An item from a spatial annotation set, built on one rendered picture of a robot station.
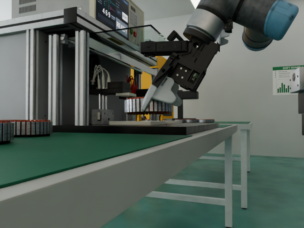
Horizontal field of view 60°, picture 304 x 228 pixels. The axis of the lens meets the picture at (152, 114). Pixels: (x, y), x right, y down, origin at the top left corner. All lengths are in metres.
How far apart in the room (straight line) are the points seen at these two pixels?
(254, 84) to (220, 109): 0.89
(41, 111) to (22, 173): 0.70
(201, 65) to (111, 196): 0.40
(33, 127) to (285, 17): 0.56
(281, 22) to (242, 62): 5.71
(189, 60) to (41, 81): 0.51
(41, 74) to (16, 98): 0.12
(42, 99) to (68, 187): 0.73
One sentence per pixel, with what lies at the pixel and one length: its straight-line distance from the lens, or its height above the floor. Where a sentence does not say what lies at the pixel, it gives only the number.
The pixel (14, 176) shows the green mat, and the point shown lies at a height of 0.75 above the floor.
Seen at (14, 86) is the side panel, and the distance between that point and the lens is 0.98.
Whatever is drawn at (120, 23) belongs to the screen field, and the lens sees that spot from 1.14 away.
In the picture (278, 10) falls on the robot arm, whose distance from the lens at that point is 0.60.
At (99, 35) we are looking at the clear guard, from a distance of 0.91.
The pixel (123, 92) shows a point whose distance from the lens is 0.92.
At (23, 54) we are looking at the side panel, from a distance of 0.97.
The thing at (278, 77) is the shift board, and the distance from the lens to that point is 6.25.
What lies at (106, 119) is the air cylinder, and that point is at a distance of 0.96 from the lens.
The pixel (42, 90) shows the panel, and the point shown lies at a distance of 0.91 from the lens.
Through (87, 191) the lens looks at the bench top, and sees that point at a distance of 0.22.
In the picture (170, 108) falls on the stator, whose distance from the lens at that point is 0.58.
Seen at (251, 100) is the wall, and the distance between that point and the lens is 6.18.
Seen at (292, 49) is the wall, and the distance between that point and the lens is 6.38.
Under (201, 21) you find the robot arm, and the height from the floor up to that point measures 0.99.
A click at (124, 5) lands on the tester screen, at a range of 1.21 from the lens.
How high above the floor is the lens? 0.79
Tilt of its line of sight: 1 degrees up
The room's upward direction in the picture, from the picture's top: straight up
